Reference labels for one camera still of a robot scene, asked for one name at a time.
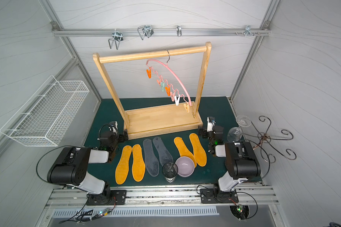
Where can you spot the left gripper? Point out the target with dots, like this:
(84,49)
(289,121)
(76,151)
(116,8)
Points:
(123,136)

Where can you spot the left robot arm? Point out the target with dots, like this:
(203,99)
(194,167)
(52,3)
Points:
(71,166)

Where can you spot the small metal hook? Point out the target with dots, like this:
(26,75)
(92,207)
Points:
(179,31)

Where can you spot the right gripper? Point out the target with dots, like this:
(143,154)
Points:
(203,133)

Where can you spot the white wire basket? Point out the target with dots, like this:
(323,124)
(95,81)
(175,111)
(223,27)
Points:
(43,120)

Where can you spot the metal corner hook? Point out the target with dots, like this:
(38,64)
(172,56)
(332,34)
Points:
(247,32)

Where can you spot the metal loop hook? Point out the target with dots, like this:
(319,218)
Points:
(145,31)

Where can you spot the purple bowl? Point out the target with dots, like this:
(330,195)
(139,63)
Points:
(185,166)

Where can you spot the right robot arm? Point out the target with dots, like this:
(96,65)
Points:
(240,159)

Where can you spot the yellow insole rearmost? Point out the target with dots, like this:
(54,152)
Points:
(122,168)

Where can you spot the dark navy insole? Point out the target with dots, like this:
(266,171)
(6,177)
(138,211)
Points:
(163,153)
(151,161)

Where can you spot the metal double hook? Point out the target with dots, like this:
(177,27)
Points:
(116,39)

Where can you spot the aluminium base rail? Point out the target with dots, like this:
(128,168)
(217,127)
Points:
(165,195)

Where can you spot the aluminium top rail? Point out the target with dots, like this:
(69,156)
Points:
(158,32)

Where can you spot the yellow insole front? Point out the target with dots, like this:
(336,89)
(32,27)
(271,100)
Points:
(198,151)

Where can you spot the wooden clothes rack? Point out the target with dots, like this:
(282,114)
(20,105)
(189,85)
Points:
(158,120)

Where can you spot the hanging wine glass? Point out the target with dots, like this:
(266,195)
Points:
(243,121)

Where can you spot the yellow insole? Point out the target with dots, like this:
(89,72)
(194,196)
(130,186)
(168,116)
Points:
(198,151)
(183,150)
(138,166)

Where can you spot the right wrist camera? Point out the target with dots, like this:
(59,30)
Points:
(210,123)

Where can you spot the white vented strip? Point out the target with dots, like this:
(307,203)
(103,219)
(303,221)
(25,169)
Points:
(183,211)

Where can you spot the yellow insole back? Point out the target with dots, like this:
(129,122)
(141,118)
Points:
(138,166)

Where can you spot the metal glass holder stand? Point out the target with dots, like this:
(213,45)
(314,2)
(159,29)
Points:
(265,138)

